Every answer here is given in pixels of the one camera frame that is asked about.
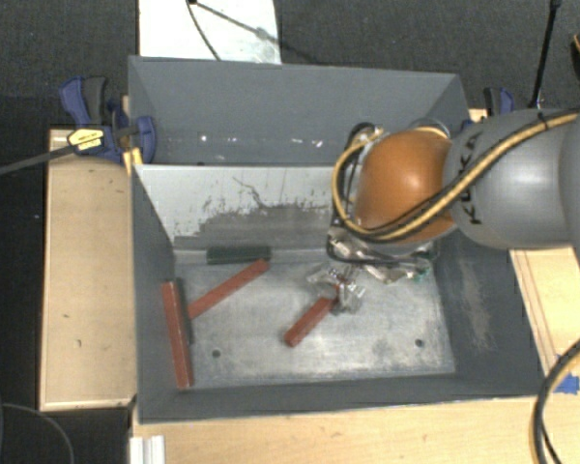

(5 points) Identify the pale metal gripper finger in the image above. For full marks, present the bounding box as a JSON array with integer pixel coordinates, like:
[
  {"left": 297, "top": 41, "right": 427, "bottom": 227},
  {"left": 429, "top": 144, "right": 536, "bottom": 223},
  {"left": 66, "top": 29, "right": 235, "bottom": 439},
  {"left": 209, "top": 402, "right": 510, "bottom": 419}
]
[
  {"left": 334, "top": 279, "right": 368, "bottom": 315},
  {"left": 305, "top": 266, "right": 343, "bottom": 290}
]

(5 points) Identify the red-brown block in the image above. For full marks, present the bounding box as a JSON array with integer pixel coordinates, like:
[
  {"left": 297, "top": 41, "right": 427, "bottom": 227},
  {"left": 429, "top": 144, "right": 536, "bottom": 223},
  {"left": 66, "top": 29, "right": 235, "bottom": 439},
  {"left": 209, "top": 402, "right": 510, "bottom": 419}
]
[
  {"left": 283, "top": 295, "right": 342, "bottom": 349},
  {"left": 160, "top": 280, "right": 195, "bottom": 391},
  {"left": 187, "top": 258, "right": 272, "bottom": 320}
]

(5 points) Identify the dark green flat block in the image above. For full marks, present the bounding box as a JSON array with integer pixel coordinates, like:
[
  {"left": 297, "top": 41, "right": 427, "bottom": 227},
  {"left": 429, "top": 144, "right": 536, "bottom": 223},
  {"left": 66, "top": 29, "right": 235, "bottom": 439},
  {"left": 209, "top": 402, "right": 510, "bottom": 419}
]
[
  {"left": 205, "top": 245, "right": 274, "bottom": 266},
  {"left": 174, "top": 276, "right": 195, "bottom": 346}
]

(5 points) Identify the grey metal bin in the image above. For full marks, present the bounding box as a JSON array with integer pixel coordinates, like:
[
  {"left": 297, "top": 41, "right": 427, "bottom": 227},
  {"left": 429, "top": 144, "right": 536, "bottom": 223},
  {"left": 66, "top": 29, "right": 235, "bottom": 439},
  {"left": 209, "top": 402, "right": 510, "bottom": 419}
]
[{"left": 127, "top": 55, "right": 545, "bottom": 422}]

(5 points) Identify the pale wood flat board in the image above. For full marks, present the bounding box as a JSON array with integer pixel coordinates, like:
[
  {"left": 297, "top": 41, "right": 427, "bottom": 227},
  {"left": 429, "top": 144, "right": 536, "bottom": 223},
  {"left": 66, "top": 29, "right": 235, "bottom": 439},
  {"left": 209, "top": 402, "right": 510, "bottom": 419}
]
[{"left": 39, "top": 128, "right": 139, "bottom": 413}]

